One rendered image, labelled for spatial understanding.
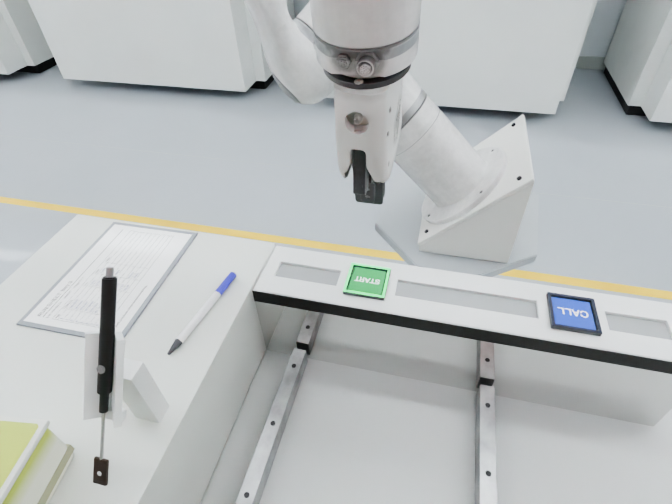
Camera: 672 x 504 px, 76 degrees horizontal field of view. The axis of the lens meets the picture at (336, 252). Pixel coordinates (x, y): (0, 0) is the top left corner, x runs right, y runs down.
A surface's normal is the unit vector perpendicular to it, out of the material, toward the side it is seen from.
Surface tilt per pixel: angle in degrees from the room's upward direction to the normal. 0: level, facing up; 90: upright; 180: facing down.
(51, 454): 90
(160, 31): 90
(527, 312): 0
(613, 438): 0
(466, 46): 90
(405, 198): 0
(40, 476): 90
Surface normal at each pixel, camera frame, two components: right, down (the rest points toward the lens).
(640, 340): -0.04, -0.73
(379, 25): 0.15, 0.80
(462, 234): -0.24, 0.66
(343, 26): -0.40, 0.76
